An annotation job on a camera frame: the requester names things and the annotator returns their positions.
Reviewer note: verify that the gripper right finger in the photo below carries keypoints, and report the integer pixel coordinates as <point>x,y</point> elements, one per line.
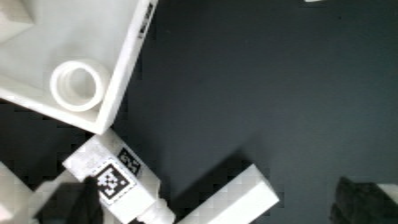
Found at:
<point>364,203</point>

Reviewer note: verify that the white square tabletop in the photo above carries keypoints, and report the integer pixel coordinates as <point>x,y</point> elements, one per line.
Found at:
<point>69,46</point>

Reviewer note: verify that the white right fence bar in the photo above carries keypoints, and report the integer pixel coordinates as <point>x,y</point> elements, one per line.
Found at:
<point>240,201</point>

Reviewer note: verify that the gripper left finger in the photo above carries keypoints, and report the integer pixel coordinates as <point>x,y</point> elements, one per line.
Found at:
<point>22,201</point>

